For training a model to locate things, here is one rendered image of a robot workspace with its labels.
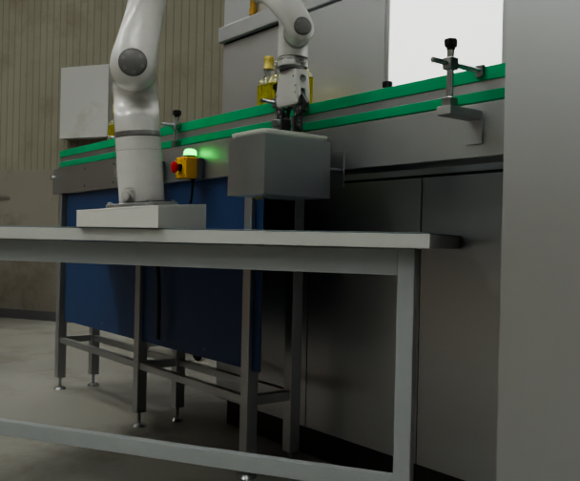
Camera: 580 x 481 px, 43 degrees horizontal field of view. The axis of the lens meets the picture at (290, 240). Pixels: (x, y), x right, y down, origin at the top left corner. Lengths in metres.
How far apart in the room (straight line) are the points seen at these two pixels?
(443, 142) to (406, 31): 0.51
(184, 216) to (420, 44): 0.82
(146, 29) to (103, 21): 4.61
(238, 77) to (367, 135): 1.04
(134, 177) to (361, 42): 0.84
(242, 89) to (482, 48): 1.15
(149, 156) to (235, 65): 1.06
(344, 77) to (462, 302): 0.81
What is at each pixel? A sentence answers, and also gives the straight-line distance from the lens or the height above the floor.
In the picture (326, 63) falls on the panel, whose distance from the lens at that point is 2.46.
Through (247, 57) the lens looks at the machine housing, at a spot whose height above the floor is 1.42.
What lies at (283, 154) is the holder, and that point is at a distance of 1.92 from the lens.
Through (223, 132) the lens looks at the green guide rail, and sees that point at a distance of 2.43.
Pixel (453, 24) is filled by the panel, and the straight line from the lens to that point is 2.11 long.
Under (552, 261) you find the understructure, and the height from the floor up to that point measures 0.70.
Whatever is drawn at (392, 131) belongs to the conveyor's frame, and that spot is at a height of 1.01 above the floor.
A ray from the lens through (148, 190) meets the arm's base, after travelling 1.96.
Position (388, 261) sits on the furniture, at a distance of 1.69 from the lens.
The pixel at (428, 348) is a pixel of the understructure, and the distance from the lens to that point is 2.12.
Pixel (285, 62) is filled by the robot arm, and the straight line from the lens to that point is 2.06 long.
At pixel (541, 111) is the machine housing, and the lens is 1.46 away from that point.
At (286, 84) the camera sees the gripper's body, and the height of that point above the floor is 1.15.
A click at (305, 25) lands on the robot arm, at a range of 2.01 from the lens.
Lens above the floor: 0.72
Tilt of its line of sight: level
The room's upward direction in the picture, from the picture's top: 1 degrees clockwise
